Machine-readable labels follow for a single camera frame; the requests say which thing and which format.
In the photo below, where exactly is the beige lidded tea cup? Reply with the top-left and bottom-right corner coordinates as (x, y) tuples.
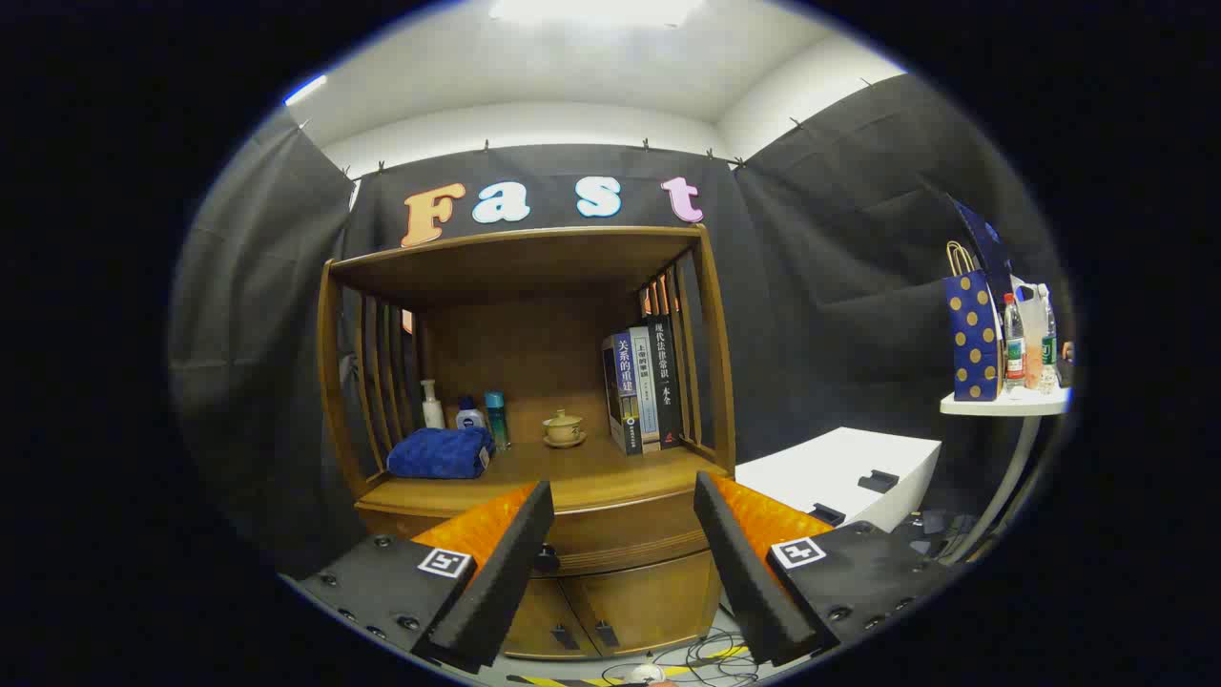
(543, 409), (588, 448)

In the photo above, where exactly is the pale blue spine book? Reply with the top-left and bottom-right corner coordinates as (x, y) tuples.
(628, 326), (661, 451)

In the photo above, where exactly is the white storage box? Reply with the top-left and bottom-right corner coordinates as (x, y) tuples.
(735, 427), (942, 533)

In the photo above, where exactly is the dark blue paper bag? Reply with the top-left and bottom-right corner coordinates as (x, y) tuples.
(949, 196), (1014, 316)

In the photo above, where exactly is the wooden countertop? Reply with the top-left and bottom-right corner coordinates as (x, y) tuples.
(355, 437), (728, 516)

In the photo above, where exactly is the black spine book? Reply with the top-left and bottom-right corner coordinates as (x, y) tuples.
(647, 317), (684, 449)

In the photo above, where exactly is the clear bottle with red cap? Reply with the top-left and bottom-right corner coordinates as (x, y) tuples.
(1002, 293), (1026, 387)

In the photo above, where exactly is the ceiling light panel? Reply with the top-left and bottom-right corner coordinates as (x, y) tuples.
(489, 0), (707, 28)

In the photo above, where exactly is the wooden drawer with black knob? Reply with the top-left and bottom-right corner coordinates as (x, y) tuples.
(358, 504), (718, 579)

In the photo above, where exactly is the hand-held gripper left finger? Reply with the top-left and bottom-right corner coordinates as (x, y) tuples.
(296, 480), (556, 675)

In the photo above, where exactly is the wooden cabinet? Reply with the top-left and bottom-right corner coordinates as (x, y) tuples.
(317, 224), (737, 661)

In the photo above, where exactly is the translucent plastic jug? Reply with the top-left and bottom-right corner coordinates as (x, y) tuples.
(1016, 282), (1050, 387)

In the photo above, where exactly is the blue polka dot gift bag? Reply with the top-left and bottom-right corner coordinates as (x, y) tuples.
(944, 241), (1004, 402)

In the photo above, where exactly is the wooden cabinet door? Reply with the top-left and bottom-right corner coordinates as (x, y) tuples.
(563, 552), (721, 657)
(501, 577), (578, 659)

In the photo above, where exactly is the dark desktop computer box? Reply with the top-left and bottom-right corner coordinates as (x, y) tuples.
(908, 510), (976, 559)

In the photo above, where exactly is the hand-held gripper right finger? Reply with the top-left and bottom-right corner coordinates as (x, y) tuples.
(693, 470), (955, 667)

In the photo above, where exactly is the white round side table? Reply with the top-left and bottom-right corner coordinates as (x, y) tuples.
(940, 382), (1071, 564)

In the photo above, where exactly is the black backdrop cloth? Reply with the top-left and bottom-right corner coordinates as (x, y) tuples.
(170, 74), (1069, 578)

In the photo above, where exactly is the blue folded towel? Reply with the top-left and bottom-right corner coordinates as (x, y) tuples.
(386, 427), (495, 480)

